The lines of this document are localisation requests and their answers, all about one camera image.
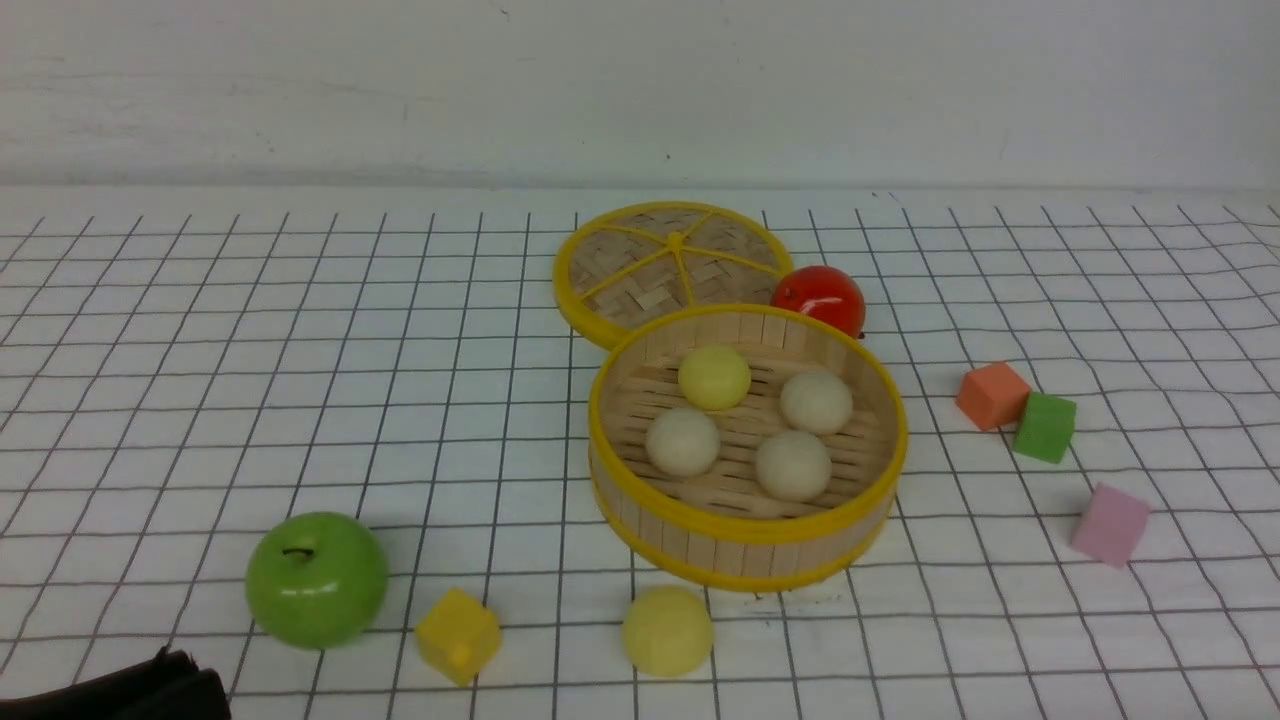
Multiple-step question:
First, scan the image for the red tomato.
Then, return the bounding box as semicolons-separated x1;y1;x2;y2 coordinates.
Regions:
771;264;867;340

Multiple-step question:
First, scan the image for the woven bamboo steamer lid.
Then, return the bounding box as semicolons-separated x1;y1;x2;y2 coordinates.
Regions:
550;201;795;350

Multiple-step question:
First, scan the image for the green cube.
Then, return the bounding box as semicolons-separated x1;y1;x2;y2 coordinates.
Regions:
1012;391;1076;464

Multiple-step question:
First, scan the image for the yellow cube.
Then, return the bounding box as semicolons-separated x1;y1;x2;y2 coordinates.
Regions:
413;587;503;687

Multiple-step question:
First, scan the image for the white bun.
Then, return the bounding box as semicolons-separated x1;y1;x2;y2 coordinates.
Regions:
780;370;854;436
754;430;833;502
645;407;721;478

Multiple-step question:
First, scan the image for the white grid tablecloth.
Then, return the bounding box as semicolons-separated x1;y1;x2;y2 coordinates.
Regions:
1;188;1277;719

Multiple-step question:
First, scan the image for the bamboo steamer tray yellow rim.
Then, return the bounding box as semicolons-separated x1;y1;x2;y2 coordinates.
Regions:
588;304;909;593

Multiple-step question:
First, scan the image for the yellow bun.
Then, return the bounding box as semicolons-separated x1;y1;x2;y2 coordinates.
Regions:
677;345;753;411
622;585;714;678

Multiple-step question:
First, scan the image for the yellow bun front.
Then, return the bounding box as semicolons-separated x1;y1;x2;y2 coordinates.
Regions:
622;585;714;678

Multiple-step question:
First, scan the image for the orange cube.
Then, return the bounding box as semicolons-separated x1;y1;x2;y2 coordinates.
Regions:
955;363;1032;430

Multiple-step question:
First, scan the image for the green apple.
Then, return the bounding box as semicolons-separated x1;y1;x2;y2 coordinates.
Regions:
244;511;390;650

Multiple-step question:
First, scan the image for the pink cube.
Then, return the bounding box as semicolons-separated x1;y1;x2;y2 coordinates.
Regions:
1070;483;1151;569

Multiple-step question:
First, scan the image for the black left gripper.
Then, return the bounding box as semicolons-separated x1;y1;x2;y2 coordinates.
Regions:
1;648;230;719

